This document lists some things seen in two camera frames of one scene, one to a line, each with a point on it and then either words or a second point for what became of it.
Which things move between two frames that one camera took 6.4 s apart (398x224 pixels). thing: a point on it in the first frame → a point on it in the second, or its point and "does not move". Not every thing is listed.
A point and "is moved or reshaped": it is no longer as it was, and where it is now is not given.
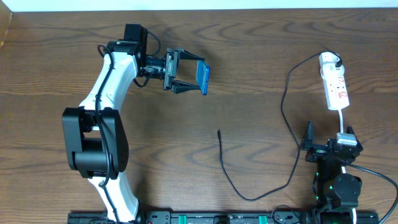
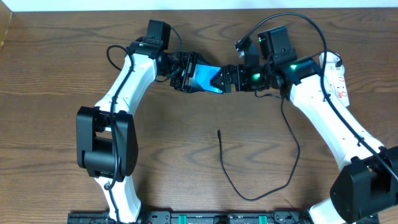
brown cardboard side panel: x=5 y=17 does not move
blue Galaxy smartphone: x=202 y=76 is moved or reshaped
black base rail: x=303 y=217 does not move
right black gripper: x=325 y=148 → x=234 y=78
